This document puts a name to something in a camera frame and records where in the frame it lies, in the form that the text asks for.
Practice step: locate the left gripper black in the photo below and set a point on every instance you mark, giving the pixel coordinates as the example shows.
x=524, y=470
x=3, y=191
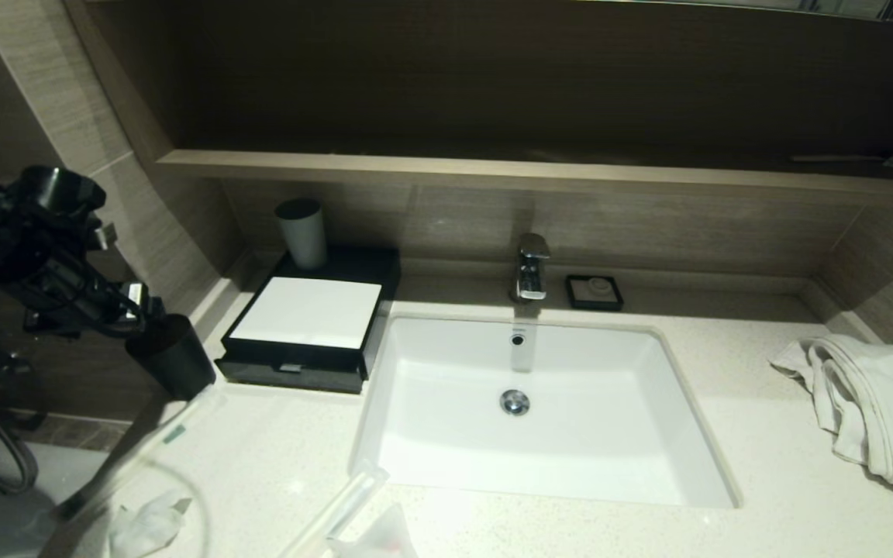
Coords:
x=78, y=298

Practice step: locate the black cup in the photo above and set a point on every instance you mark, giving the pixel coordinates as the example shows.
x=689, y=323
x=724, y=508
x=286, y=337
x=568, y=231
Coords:
x=175, y=360

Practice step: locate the black box with white lid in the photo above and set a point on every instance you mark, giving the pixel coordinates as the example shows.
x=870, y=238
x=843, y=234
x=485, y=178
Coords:
x=307, y=314

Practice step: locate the toothbrush in long clear package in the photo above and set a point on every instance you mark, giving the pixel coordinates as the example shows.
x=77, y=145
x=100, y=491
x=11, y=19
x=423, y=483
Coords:
x=175, y=434

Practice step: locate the grey cup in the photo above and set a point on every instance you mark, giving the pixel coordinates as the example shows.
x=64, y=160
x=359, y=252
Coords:
x=303, y=236

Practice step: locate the crumpled white wrapper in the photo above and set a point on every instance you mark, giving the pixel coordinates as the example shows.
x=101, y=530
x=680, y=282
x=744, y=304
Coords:
x=144, y=527

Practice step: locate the clear plastic tube package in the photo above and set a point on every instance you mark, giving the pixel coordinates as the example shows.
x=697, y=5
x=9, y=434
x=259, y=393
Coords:
x=338, y=508

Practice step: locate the white sachet with red print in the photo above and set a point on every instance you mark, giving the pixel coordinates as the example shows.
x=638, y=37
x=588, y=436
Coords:
x=384, y=539

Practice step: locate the chrome sink drain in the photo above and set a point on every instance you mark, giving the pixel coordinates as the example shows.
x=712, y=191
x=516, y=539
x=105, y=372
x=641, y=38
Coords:
x=515, y=402

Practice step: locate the chrome faucet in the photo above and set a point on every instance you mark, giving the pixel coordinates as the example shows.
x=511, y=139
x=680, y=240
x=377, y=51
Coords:
x=530, y=267

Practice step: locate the black square soap dish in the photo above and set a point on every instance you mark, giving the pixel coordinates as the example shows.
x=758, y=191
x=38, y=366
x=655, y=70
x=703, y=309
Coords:
x=572, y=298

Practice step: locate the round white soap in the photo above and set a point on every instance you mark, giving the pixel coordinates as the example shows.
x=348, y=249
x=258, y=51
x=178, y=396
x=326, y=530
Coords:
x=595, y=290

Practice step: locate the white rectangular sink basin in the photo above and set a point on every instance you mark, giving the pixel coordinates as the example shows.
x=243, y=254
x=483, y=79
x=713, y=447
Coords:
x=586, y=434

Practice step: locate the white crumpled towel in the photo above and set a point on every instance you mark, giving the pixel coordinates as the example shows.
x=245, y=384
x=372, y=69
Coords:
x=880, y=411

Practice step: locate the wooden wall shelf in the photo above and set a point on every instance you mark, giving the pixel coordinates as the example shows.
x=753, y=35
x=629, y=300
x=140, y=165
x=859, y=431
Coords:
x=493, y=172

